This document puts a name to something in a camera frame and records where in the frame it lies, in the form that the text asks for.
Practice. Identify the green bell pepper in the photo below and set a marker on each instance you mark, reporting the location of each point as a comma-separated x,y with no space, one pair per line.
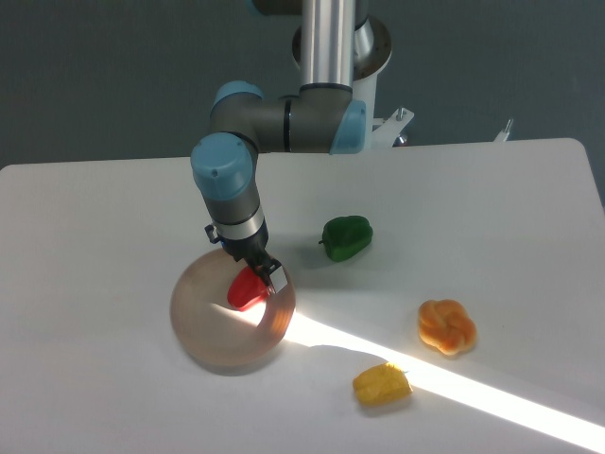
344,237

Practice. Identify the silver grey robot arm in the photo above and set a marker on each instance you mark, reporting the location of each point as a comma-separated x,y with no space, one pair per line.
338,46

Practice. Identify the beige round plate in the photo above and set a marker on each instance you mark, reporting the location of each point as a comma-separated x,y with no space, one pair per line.
217,336

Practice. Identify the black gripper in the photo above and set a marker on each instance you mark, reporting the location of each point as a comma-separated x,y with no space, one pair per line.
253,250

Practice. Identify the orange knotted bread roll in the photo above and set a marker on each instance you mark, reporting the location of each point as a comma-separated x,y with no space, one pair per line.
446,326

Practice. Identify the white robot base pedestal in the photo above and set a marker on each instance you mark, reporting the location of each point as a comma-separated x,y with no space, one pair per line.
381,132

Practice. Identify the red bell pepper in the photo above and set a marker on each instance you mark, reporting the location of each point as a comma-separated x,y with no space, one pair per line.
246,290

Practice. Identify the yellow bell pepper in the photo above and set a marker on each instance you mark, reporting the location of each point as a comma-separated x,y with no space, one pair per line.
381,385

